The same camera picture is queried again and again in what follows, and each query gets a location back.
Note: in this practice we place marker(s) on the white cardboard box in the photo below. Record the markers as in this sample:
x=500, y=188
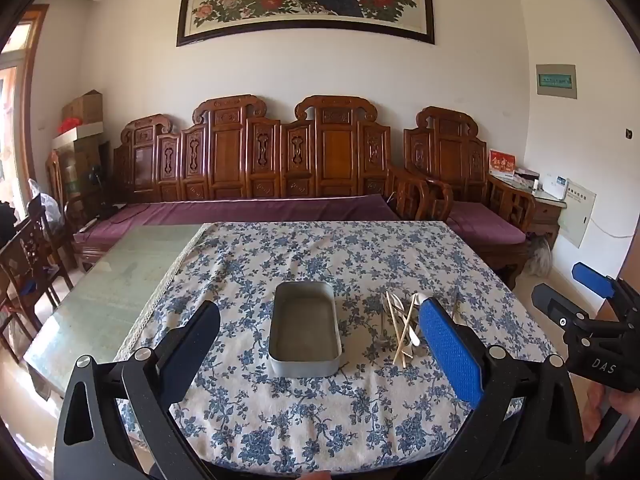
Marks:
x=80, y=135

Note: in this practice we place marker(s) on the long purple seat cushion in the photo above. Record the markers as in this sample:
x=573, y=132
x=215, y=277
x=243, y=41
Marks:
x=200, y=212

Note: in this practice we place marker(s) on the clear plastic bag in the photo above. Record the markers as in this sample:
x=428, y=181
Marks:
x=45, y=202

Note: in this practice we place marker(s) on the stacked storage boxes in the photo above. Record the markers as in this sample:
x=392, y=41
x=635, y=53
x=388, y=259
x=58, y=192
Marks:
x=80, y=170

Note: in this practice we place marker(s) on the carved wooden sofa bench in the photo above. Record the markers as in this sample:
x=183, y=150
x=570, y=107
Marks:
x=225, y=160

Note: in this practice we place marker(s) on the carved wooden armchair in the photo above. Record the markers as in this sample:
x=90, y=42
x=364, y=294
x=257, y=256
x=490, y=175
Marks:
x=450, y=150

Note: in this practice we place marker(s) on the wooden side table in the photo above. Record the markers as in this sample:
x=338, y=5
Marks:
x=545, y=210

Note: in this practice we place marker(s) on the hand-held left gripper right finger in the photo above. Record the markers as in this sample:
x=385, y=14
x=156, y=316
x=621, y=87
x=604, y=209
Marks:
x=450, y=355

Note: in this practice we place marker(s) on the wooden dining chair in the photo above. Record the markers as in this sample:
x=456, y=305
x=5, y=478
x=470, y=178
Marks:
x=25, y=285
x=47, y=245

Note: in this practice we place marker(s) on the small purple seat cushion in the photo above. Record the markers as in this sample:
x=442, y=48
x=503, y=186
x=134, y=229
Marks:
x=490, y=225

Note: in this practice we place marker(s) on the white desktop device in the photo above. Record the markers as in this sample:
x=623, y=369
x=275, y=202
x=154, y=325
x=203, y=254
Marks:
x=555, y=187

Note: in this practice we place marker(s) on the grey metal tray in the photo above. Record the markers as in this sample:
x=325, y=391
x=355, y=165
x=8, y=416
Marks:
x=304, y=330

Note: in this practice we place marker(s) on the wooden door frame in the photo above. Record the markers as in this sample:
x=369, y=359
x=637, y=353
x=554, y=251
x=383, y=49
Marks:
x=30, y=110

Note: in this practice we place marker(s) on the blue floral tablecloth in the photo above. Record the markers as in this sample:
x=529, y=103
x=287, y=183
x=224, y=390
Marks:
x=300, y=410

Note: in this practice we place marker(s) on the grey wall panel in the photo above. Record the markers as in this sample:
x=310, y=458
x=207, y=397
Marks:
x=556, y=80

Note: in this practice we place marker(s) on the clear plastic fork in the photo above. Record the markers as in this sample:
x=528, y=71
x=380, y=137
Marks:
x=384, y=322

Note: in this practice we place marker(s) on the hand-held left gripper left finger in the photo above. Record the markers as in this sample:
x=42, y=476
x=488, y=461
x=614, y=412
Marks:
x=197, y=332

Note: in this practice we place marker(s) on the light bamboo chopstick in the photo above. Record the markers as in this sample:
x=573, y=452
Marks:
x=395, y=317
x=406, y=332

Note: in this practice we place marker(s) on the brown cardboard box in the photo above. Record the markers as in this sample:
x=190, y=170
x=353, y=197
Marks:
x=82, y=107

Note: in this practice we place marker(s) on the pale wooden spatula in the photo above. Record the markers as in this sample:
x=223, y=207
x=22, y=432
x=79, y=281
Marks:
x=421, y=299

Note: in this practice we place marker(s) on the person's right hand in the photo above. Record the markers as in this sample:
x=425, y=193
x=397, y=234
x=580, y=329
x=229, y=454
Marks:
x=627, y=407

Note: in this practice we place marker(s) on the white floor bag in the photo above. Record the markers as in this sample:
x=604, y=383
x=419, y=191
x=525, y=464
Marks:
x=540, y=260

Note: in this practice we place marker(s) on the red gift box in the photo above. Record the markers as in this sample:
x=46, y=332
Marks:
x=501, y=164

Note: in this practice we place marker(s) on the dark cloth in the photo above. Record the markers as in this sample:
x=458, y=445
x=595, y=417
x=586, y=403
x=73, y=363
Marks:
x=10, y=220

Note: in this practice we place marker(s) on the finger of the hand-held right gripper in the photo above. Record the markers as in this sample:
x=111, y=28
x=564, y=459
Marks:
x=592, y=280
x=550, y=301

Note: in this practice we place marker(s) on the white wall cabinet door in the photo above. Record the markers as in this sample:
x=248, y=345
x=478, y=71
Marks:
x=577, y=212

